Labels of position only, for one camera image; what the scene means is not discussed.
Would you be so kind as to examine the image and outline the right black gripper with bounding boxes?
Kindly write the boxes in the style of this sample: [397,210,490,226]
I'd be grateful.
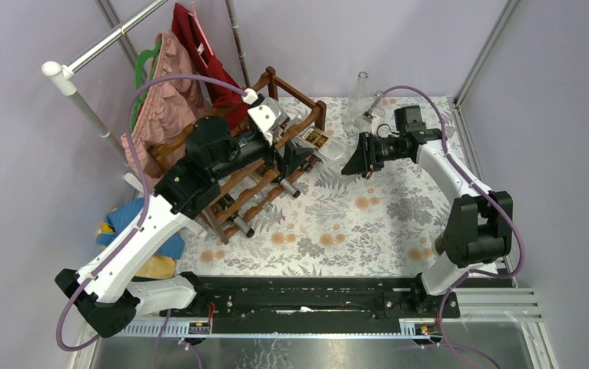
[341,131,407,176]

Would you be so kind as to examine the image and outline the green wine bottle silver neck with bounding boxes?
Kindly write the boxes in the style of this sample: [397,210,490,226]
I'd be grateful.
[271,173,301,198]

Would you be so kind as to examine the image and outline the clear bottle black cap front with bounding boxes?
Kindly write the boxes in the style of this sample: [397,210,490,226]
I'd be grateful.
[282,116,314,139]

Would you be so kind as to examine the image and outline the clear bottle black cap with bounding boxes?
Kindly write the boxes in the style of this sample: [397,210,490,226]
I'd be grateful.
[298,127,349,168]
[282,116,314,139]

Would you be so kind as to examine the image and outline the green wine bottle brown label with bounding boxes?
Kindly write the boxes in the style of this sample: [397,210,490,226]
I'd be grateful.
[227,211,255,238]

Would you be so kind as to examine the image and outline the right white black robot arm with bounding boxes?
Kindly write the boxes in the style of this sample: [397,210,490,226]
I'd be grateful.
[341,105,512,317]

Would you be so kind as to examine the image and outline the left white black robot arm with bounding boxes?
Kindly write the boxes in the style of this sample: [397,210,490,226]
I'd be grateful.
[55,113,311,338]

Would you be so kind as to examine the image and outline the brown wooden wine rack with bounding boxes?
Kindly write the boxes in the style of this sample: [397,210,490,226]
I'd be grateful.
[145,67,326,243]

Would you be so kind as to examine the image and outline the clear round bottle back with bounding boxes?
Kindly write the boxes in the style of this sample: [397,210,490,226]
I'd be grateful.
[367,91,385,120]

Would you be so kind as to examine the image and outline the clear tall bottle back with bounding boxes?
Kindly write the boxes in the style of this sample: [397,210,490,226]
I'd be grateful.
[343,71,371,138]

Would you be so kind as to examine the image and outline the clear bottle dark label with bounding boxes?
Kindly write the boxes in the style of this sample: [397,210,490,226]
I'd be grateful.
[432,231,450,258]

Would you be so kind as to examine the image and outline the floral tablecloth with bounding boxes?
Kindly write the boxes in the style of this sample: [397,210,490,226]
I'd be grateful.
[175,96,500,278]

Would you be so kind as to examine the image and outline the red hanging garment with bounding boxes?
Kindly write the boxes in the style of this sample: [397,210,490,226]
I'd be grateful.
[171,2,248,129]

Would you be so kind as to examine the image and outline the pink hanging garment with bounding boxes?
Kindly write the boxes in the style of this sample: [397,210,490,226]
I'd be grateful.
[121,31,209,188]

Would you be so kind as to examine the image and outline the yellow cloth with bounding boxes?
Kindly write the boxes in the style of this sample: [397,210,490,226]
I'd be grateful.
[95,222,176,279]

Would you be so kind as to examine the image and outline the green clothes hanger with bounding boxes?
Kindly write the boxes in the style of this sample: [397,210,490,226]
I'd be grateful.
[129,39,162,131]

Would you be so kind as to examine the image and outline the blue cloth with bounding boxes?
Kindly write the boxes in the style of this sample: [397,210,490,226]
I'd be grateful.
[95,198,185,260]

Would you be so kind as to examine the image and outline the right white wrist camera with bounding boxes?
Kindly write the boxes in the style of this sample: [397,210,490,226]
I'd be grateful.
[358,111,381,135]

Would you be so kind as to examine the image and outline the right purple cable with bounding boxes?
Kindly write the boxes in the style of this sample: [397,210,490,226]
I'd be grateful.
[365,85,527,369]

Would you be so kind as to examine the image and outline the purple cable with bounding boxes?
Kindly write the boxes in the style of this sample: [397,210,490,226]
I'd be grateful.
[55,74,252,353]
[365,85,527,369]

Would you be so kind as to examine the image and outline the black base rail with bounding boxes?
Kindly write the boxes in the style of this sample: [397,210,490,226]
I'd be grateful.
[158,272,467,323]

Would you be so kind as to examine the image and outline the white slotted cable duct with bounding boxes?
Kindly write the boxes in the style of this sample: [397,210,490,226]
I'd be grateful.
[121,317,446,341]

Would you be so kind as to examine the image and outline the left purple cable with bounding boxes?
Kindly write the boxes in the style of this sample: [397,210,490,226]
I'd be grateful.
[55,74,252,353]

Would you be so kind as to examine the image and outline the silver clothes rail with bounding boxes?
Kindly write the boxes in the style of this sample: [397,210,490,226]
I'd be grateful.
[41,0,166,165]

